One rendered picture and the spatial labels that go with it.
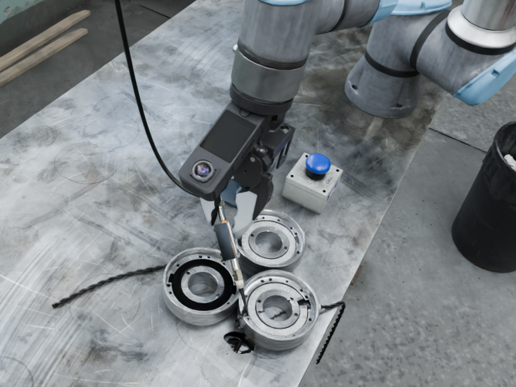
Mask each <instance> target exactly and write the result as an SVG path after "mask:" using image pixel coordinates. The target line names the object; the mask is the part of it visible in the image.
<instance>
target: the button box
mask: <svg viewBox="0 0 516 387"><path fill-rule="evenodd" d="M308 156H309V154H307V153H304V154H303V155H302V156H301V158H300V159H299V161H298V162H297V163H296V165H295V166H294V168H293V169H292V170H291V171H290V172H289V174H288V176H287V177H286V181H285V184H284V188H283V193H282V197H285V198H286V199H288V200H291V201H292V202H294V203H297V204H299V205H301V206H303V207H305V208H307V209H309V210H311V211H313V212H315V213H317V214H319V215H320V214H321V213H322V211H323V209H324V208H325V206H326V205H327V203H328V202H329V200H330V198H331V196H332V195H333V194H334V192H335V190H336V188H337V186H338V183H339V179H340V177H341V175H342V170H341V169H339V168H338V167H335V166H333V165H331V167H330V169H329V171H328V172H327V173H325V174H314V173H313V172H311V171H310V170H308V169H307V167H306V158H307V157H308Z"/></svg>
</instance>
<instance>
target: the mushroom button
mask: <svg viewBox="0 0 516 387"><path fill-rule="evenodd" d="M306 167H307V169H308V170H310V171H311V172H313V173H314V174H325V173H327V172H328V171H329V169H330V167H331V163H330V160H329V158H328V157H326V156H325V155H322V154H310V155H309V156H308V157H307V158H306Z"/></svg>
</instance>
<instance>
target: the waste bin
mask: <svg viewBox="0 0 516 387"><path fill-rule="evenodd" d="M508 154H509V155H510V156H511V157H513V160H515V161H516V121H512V122H509V123H507V124H505V125H503V126H502V127H501V128H499V129H498V131H497V132H496V134H495V136H494V139H493V142H492V144H491V146H490V147H489V149H488V151H487V153H486V155H485V158H484V160H483V161H482V165H481V169H480V170H479V172H478V175H477V177H476V178H475V181H474V183H473V184H472V186H471V189H470V190H469V192H468V195H467V197H466V198H465V201H464V203H463V204H462V206H461V209H460V210H459V212H458V215H457V217H456V218H455V221H454V223H453V224H452V228H451V234H452V238H453V240H454V242H455V245H456V246H457V248H458V249H459V250H460V251H461V253H462V254H463V255H464V256H465V257H466V258H468V259H469V260H470V261H472V262H473V263H474V264H476V265H478V266H480V267H482V268H484V269H486V270H490V271H493V272H497V273H510V272H513V271H515V270H516V171H515V170H514V169H513V168H512V167H511V166H510V165H509V164H508V162H507V161H506V160H505V158H504V157H505V155H508Z"/></svg>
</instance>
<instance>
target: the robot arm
mask: <svg viewBox="0 0 516 387"><path fill-rule="evenodd" d="M451 5H452V0H246V2H245V6H244V10H243V17H242V21H241V26H240V33H239V37H238V42H237V45H234V46H233V53H234V54H235V58H234V62H233V68H232V72H231V83H230V89H229V94H230V97H231V99H232V100H231V101H230V102H229V104H228V105H227V106H226V107H225V109H224V110H223V112H222V113H221V114H220V116H219V117H218V118H217V119H216V121H215V122H214V123H213V125H212V126H211V128H210V129H209V131H208V132H207V133H206V134H205V136H204V137H203V139H202V140H201V141H200V143H199V144H198V145H197V146H196V148H195V149H194V150H193V152H192V153H191V155H190V156H189V157H188V158H187V160H186V161H185V163H184V164H183V166H182V167H181V168H180V169H179V171H178V176H179V178H180V182H181V183H182V186H183V187H184V188H185V189H187V190H189V191H190V192H192V193H193V194H196V195H197V196H198V197H200V201H201V204H202V206H203V211H204V213H205V215H206V218H207V222H208V223H209V225H210V226H213V225H214V223H215V221H216V218H217V214H218V213H217V206H218V205H219V204H220V202H221V199H220V195H221V193H222V192H223V191H224V190H225V189H226V188H227V185H228V183H229V180H230V179H231V180H233V181H235V182H237V183H239V184H240V186H241V187H242V189H241V190H240V191H239V193H238V194H237V195H236V205H237V208H238V210H237V214H236V215H235V217H234V223H235V224H234V226H233V229H232V232H233V237H234V238H235V239H237V238H238V237H241V236H242V235H244V234H245V232H246V231H248V229H249V228H250V227H251V226H252V225H253V223H254V221H255V220H256V219H257V217H258V216H259V215H260V213H261V212H262V210H263V209H264V207H265V206H266V205H267V204H268V203H269V201H270V199H271V196H272V195H273V182H272V177H273V175H272V174H270V173H269V172H270V167H271V166H272V165H273V162H274V159H275V157H276V156H277V155H278V154H279V152H280V155H279V159H278V162H277V165H276V169H279V168H280V166H281V165H282V164H283V163H284V162H285V161H286V156H287V154H288V151H289V147H290V144H291V141H292V139H293V134H294V131H295V129H296V128H295V127H292V126H290V125H288V124H286V123H285V122H284V118H285V115H286V112H287V111H288V110H289V109H290V108H291V106H292V103H293V99H294V97H295V96H296V95H297V93H298V90H299V86H300V83H301V80H302V77H303V73H304V70H305V67H306V63H307V58H308V56H309V51H310V49H311V45H312V43H313V38H314V36H315V35H320V34H325V33H328V32H331V31H339V30H343V29H347V28H354V27H356V28H363V27H365V26H367V25H369V24H371V23H373V22H374V24H373V26H372V31H371V34H370V36H369V40H368V43H367V45H366V48H365V52H364V55H363V56H362V57H361V58H360V59H359V61H358V62H357V63H356V65H355V66H354V68H353V69H352V70H351V71H350V72H349V75H348V77H347V79H346V83H345V93H346V96H347V98H348V99H349V100H350V101H351V102H352V103H353V104H354V105H355V106H356V107H357V108H358V109H360V110H362V111H364V112H366V113H367V114H371V115H373V116H376V117H381V118H388V119H397V118H403V117H407V116H409V115H410V114H412V113H413V112H414V110H415V109H416V107H417V104H418V102H419V99H420V92H421V75H424V76H425V77H427V78H428V79H429V80H431V81H432V82H434V83H435V84H437V85H438V86H439V87H441V88H443V89H444V90H446V91H447V92H448V93H450V94H451V95H453V96H452V97H453V98H457V99H459V100H461V101H463V102H464V103H466V104H468V105H471V106H476V105H480V104H482V103H484V102H485V101H487V100H488V99H489V98H491V97H492V96H493V95H494V94H495V93H497V92H498V91H499V90H500V89H501V88H502V87H503V86H504V85H505V84H506V83H507V81H508V80H509V79H510V78H511V77H512V75H513V74H514V73H515V72H516V47H515V45H516V0H464V3H463V5H460V6H458V7H456V8H454V9H453V10H451V9H450V8H449V7H450V6H451ZM281 129H287V130H288V132H287V133H286V134H285V133H284V131H282V130H281ZM287 143H288V144H287ZM286 144H287V146H286ZM285 146H286V150H285V154H284V155H283V152H284V149H285Z"/></svg>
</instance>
